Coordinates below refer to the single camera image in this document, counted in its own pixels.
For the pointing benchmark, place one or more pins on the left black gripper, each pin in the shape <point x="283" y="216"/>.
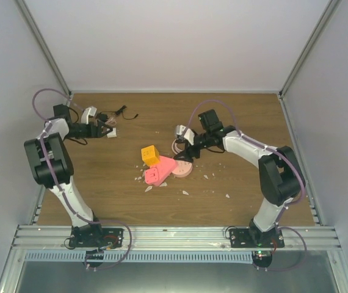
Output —
<point x="98" y="130"/>

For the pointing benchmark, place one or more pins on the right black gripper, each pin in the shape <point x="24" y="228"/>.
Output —
<point x="187" y="154"/>

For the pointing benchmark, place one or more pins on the white usb charger plug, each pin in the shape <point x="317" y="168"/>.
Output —
<point x="112" y="134"/>

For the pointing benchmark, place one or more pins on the round pink power strip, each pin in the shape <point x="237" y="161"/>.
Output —
<point x="183" y="168"/>

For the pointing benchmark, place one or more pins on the black power adapter with cable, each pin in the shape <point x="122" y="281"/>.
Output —
<point x="107" y="115"/>

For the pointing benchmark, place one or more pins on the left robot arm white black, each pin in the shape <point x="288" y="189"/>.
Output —
<point x="51" y="164"/>

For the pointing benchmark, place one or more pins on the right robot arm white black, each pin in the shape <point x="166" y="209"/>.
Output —
<point x="280" y="177"/>

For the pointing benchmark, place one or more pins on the pink triangular power socket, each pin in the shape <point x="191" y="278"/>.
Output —
<point x="157" y="174"/>

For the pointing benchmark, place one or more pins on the yellow cube socket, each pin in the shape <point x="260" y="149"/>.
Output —
<point x="150" y="155"/>

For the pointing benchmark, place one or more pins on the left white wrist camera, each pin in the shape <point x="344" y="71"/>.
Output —
<point x="88" y="113"/>

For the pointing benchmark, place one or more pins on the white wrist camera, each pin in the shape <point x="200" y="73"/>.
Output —
<point x="185" y="134"/>
<point x="88" y="113"/>

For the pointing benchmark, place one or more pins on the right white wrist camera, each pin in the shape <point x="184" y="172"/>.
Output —
<point x="185" y="134"/>

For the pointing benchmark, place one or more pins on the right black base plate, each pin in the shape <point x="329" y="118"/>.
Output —
<point x="243" y="238"/>

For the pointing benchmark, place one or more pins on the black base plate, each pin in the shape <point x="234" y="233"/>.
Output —
<point x="243" y="238"/>
<point x="98" y="237"/>

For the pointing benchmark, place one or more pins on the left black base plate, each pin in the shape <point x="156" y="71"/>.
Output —
<point x="98" y="237"/>

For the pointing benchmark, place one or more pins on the slotted grey cable duct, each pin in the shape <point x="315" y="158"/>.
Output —
<point x="243" y="257"/>

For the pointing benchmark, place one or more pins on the aluminium front rail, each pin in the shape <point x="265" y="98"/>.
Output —
<point x="178" y="238"/>

